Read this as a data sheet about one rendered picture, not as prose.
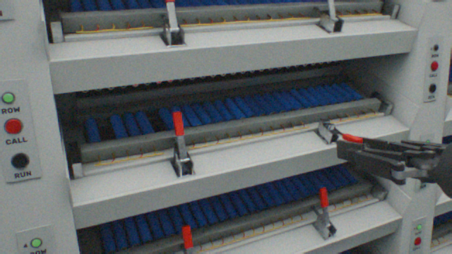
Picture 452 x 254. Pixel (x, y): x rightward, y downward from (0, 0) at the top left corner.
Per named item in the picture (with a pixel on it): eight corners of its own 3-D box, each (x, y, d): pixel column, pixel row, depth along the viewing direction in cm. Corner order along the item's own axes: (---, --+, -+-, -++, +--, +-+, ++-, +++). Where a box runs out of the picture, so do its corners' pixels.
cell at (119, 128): (114, 125, 66) (122, 148, 61) (107, 118, 65) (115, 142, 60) (123, 119, 66) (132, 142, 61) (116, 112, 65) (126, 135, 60)
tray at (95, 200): (402, 147, 77) (420, 107, 72) (75, 230, 53) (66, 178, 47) (340, 95, 92) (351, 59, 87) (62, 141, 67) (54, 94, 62)
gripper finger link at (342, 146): (371, 164, 58) (367, 165, 58) (340, 156, 64) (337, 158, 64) (370, 144, 58) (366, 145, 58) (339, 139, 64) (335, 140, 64)
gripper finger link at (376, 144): (383, 141, 59) (388, 140, 59) (352, 136, 65) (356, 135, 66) (385, 161, 59) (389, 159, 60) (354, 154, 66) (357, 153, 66)
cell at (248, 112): (241, 104, 75) (256, 123, 70) (232, 105, 74) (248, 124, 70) (241, 95, 74) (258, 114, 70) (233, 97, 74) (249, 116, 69)
